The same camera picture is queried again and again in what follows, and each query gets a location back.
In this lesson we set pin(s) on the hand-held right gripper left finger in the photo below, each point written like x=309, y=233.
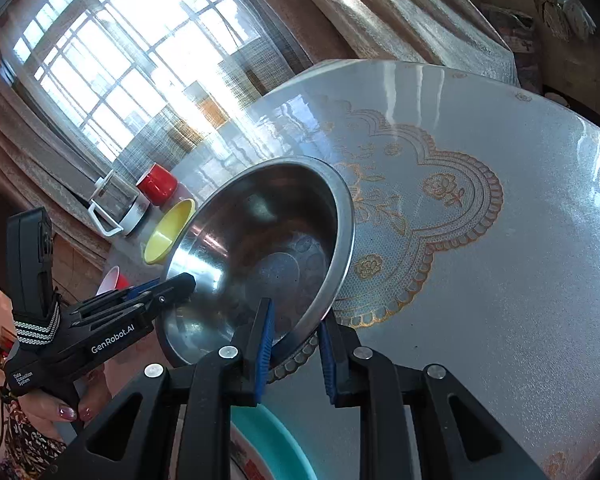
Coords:
x=265, y=340

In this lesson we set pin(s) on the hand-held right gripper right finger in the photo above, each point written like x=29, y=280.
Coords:
x=327, y=360

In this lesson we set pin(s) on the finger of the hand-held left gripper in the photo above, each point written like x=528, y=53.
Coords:
x=150, y=302
x=140, y=287

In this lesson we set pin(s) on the red plastic bowl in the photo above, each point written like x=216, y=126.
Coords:
x=111, y=282

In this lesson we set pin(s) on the yellow plastic bowl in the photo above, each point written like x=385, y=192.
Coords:
x=167, y=230

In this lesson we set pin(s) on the stainless steel bowl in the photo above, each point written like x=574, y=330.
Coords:
x=260, y=240

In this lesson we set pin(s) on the teal round plate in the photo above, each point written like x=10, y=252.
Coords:
x=275, y=450

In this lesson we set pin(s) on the white floral oval plate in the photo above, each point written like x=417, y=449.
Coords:
x=245, y=455

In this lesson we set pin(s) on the person's left hand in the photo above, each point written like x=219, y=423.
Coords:
x=45, y=410

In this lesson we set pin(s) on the glass electric kettle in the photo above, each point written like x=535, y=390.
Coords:
x=120, y=205

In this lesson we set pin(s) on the red mug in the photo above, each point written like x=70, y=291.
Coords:
x=157, y=182

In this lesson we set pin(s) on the sheer net curtain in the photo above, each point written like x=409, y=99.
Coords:
x=145, y=130

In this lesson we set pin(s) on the floral patterned clothing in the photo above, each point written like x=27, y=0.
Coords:
x=30, y=445

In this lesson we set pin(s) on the large barred window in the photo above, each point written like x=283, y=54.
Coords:
x=130, y=50

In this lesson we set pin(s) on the grey bundled bag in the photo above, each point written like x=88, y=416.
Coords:
x=507, y=30

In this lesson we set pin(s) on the tied white net curtain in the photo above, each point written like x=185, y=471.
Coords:
x=570, y=15

